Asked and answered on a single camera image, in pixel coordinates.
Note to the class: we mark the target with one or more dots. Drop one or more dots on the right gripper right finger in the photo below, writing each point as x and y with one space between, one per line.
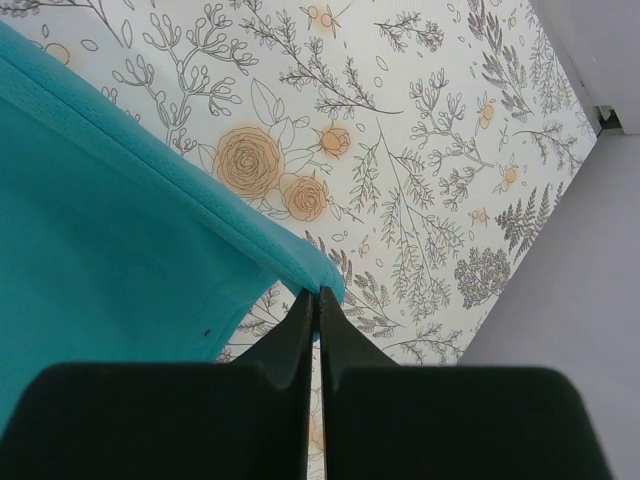
383 420

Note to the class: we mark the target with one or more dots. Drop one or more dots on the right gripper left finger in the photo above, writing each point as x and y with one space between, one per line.
246 419

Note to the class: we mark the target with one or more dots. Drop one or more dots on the teal t shirt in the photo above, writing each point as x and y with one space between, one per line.
113 247

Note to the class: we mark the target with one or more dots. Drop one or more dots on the floral table mat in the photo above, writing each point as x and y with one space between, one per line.
421 146

